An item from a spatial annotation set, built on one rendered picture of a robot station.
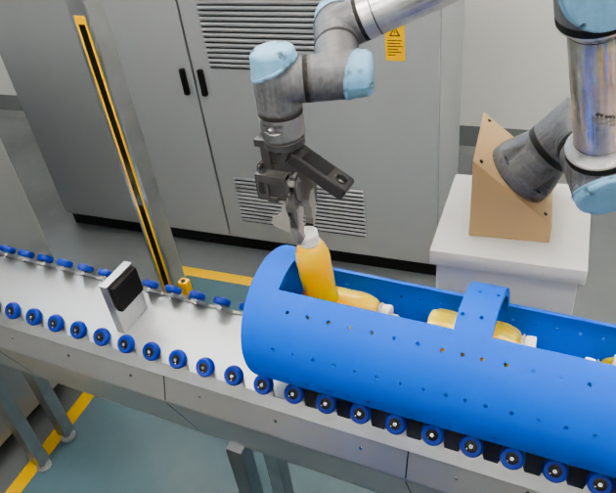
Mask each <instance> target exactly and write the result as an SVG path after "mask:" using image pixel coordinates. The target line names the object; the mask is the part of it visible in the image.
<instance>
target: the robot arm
mask: <svg viewBox="0 0 616 493"><path fill-rule="evenodd" d="M458 1H460V0H323V1H322V2H321V3H320V4H319V5H318V7H317V9H316V11H315V17H314V21H313V33H314V54H308V55H297V52H296V51H295V47H294V46H293V45H292V44H291V43H289V42H286V41H284V42H281V41H271V42H266V43H263V44H260V45H258V46H256V47H255V48H254V49H253V50H252V51H251V53H250V55H249V61H250V70H251V82H252V84H253V90H254V95H255V101H256V107H257V112H258V118H259V124H260V130H261V132H260V133H259V136H258V137H255V138H254V139H253V143H254V147H260V153H261V158H262V160H261V161H262V163H261V161H260V162H259V163H258V164H260V165H259V166H258V164H257V171H256V172H255V173H254V179H255V184H256V190H257V195H258V198H259V199H261V200H267V201H268V202H279V201H285V202H284V203H283V204H282V213H281V214H279V215H276V216H273V218H272V223H273V225H274V226H275V227H277V228H279V229H281V230H284V231H286V232H288V233H291V234H292V235H293V238H294V240H295V242H296V243H297V244H298V245H301V244H302V242H303V241H304V239H305V237H306V235H305V233H304V223H303V215H305V217H306V226H313V227H314V225H315V217H316V203H317V185H318V186H320V187H321V188H323V189H324V190H325V191H327V192H328V193H330V194H331V195H333V196H334V197H335V198H337V199H338V200H341V199H342V198H343V197H344V196H345V195H346V194H347V192H348V191H349V190H350V189H351V187H352V186H353V184H354V179H353V178H352V177H350V176H349V175H348V174H346V173H345V172H343V171H342V170H340V169H339V168H338V167H336V166H335V165H333V164H332V163H330V162H329V161H327V160H326V159H325V158H323V157H321V156H320V155H318V154H317V153H316V152H314V151H313V150H311V149H310V148H308V147H307V146H305V145H304V143H305V135H304V133H305V123H304V115H303V108H302V104H303V103H315V102H325V101H337V100H347V101H350V100H352V99H356V98H364V97H369V96H370V95H371V94H372V93H373V92H374V64H373V55H372V52H371V51H370V50H368V49H359V45H361V44H363V43H365V42H367V41H370V40H372V39H374V38H376V37H379V36H380V35H382V34H384V33H387V32H389V31H391V30H393V29H396V28H398V27H400V26H402V25H405V24H407V23H409V22H413V21H415V20H417V19H420V18H422V17H424V16H426V15H429V14H431V13H433V12H435V11H438V10H440V9H442V8H444V7H447V6H449V5H451V4H453V3H456V2H458ZM552 1H553V13H554V23H555V27H556V29H557V30H558V31H559V32H560V33H561V34H562V35H564V36H566V37H567V53H568V68H569V84H570V95H568V96H567V98H566V99H565V100H564V101H563V102H561V103H560V104H559V105H558V106H557V107H556V108H554V109H553V110H552V111H551V112H550V113H548V114H547V115H546V116H545V117H544V118H543V119H541V120H540V121H539V122H538V123H537V124H535V125H534V126H533V127H532V128H531V129H530V130H528V131H527V132H525V133H522V134H520V135H518V136H515V137H513V138H510V139H508V140H506V141H503V142H502V143H500V144H499V145H498V147H497V148H496V149H494V151H493V160H494V164H495V165H496V168H497V170H498V171H499V173H500V175H501V176H502V178H503V179H504V180H505V182H506V183H507V184H508V185H509V186H510V187H511V188H512V189H513V190H514V191H515V192H516V193H517V194H518V195H519V196H520V197H522V198H523V199H525V200H527V201H529V202H541V201H543V200H544V199H545V198H547V197H548V196H549V195H550V194H551V192H552V191H553V189H554V188H555V186H556V185H557V183H558V182H559V181H560V179H561V178H562V176H563V175H564V176H565V178H566V181H567V184H568V187H569V189H570V192H571V199H572V200H573V201H574V203H575V204H576V206H577V207H578V208H579V209H580V210H581V211H583V212H585V213H589V214H606V213H611V212H614V211H616V0H552ZM263 168H264V169H263ZM261 170H262V171H261ZM260 171H261V172H260ZM258 185H259V186H258Z"/></svg>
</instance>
